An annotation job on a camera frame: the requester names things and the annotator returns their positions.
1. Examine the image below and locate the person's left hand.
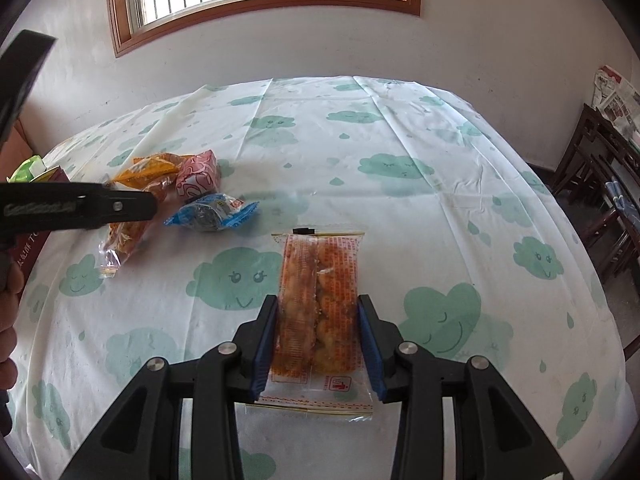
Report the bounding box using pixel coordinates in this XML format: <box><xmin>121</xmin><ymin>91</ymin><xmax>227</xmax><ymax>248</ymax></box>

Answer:
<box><xmin>0</xmin><ymin>262</ymin><xmax>24</xmax><ymax>390</ymax></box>

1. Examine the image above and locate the brown cardboard box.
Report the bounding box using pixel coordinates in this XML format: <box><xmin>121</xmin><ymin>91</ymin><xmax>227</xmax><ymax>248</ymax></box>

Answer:
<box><xmin>0</xmin><ymin>119</ymin><xmax>35</xmax><ymax>182</ymax></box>

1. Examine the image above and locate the red gold metal tin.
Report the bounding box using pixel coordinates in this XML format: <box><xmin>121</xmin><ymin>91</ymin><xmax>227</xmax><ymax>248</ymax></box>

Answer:
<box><xmin>8</xmin><ymin>164</ymin><xmax>72</xmax><ymax>273</ymax></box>

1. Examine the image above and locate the green tissue pack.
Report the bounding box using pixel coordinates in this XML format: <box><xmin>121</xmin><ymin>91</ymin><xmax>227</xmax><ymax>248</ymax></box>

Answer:
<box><xmin>6</xmin><ymin>155</ymin><xmax>47</xmax><ymax>183</ymax></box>

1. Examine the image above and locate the white cloud-pattern tablecloth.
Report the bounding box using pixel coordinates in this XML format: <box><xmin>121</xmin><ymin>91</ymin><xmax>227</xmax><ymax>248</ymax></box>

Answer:
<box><xmin>9</xmin><ymin>77</ymin><xmax>638</xmax><ymax>479</ymax></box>

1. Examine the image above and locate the clear orange cracker packet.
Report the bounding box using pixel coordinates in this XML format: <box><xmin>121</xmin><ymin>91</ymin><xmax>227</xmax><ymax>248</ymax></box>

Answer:
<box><xmin>257</xmin><ymin>228</ymin><xmax>373</xmax><ymax>420</ymax></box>

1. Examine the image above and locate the pink wrapped snack block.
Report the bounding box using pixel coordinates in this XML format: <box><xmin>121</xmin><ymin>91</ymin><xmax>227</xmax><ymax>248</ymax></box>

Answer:
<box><xmin>176</xmin><ymin>150</ymin><xmax>221</xmax><ymax>202</ymax></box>

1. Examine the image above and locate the dark wooden side table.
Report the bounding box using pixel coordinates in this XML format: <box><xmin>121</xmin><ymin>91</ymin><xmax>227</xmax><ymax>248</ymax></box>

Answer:
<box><xmin>551</xmin><ymin>104</ymin><xmax>639</xmax><ymax>282</ymax></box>

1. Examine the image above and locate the orange snack packet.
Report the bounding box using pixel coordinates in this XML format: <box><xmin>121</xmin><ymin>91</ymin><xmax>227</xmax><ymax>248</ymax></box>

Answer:
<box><xmin>99</xmin><ymin>153</ymin><xmax>189</xmax><ymax>278</ymax></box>

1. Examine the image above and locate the blue round candy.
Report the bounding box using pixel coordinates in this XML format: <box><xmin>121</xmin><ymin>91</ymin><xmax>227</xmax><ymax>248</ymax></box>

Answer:
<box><xmin>164</xmin><ymin>193</ymin><xmax>259</xmax><ymax>232</ymax></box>

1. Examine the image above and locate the stack of newspapers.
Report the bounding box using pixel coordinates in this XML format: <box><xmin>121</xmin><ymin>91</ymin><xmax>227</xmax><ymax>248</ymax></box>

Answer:
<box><xmin>591</xmin><ymin>65</ymin><xmax>640</xmax><ymax>146</ymax></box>

